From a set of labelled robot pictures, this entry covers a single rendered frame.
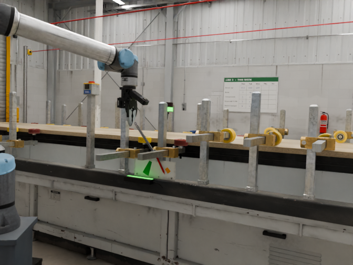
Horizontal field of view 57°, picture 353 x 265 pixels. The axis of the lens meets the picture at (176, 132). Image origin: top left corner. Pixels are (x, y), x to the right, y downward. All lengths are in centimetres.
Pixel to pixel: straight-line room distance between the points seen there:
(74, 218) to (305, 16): 768
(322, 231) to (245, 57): 768
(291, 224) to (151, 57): 870
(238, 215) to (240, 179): 25
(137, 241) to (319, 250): 111
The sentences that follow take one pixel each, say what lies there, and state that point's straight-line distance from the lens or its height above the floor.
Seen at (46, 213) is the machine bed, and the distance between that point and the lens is 281.
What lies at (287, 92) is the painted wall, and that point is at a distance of 871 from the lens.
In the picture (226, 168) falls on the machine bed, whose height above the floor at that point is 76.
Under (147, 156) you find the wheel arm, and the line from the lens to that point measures 154.
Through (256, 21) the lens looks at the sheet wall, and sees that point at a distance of 917.
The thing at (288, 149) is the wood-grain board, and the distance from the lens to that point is 172.
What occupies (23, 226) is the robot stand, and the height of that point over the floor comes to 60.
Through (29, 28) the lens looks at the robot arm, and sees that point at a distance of 144.
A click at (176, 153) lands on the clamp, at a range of 172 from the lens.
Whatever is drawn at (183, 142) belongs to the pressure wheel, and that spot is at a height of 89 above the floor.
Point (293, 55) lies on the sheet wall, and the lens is 885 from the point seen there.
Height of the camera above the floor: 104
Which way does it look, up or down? 3 degrees down
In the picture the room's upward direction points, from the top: 2 degrees clockwise
